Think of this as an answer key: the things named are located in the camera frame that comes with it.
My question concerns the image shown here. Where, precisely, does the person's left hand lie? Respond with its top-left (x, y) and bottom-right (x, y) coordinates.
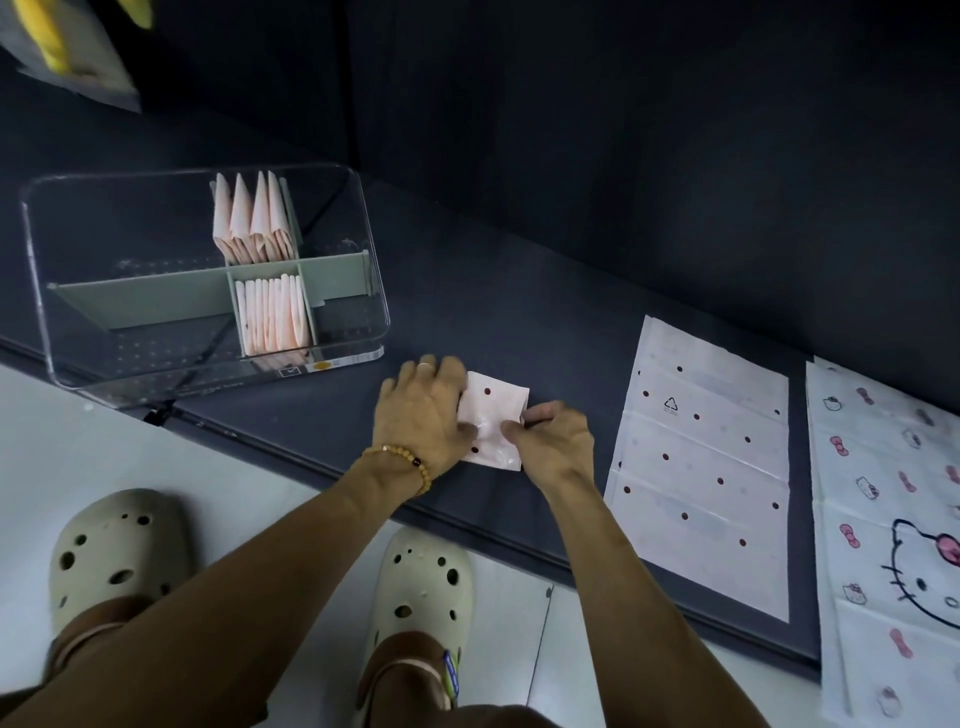
top-left (371, 354), bottom-right (481, 481)

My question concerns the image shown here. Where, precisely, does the person's right hand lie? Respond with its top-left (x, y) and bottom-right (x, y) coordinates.
top-left (498, 399), bottom-right (596, 496)

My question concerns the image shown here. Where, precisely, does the stack of polka dot bags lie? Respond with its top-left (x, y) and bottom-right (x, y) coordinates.
top-left (603, 314), bottom-right (791, 624)

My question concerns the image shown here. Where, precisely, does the pink bags row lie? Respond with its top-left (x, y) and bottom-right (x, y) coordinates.
top-left (283, 275), bottom-right (315, 352)

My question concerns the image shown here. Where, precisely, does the clear plastic organizer box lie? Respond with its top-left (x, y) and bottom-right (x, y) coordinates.
top-left (18, 162), bottom-right (391, 410)

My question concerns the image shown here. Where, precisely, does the person's right forearm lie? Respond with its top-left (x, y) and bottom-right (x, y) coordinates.
top-left (543, 476), bottom-right (774, 728)

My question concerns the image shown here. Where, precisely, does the person's left forearm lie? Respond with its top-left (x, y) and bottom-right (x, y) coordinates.
top-left (0, 457), bottom-right (429, 728)

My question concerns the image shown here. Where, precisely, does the person's right leg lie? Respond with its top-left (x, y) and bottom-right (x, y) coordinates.
top-left (352, 629), bottom-right (564, 728)

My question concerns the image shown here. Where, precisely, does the cream right clog shoe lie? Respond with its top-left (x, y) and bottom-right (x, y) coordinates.
top-left (352, 524), bottom-right (475, 710)

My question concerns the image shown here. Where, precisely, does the cream clog shoe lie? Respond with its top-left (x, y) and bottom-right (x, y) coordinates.
top-left (48, 488), bottom-right (193, 624)
top-left (352, 524), bottom-right (475, 710)

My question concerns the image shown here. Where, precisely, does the dark blue sofa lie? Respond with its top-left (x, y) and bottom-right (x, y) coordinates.
top-left (0, 0), bottom-right (960, 676)

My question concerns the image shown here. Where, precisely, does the cream left clog shoe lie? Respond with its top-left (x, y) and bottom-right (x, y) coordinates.
top-left (48, 488), bottom-right (193, 624)

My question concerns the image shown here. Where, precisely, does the brown bead bracelet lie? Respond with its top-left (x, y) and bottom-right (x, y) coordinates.
top-left (362, 443), bottom-right (434, 496)

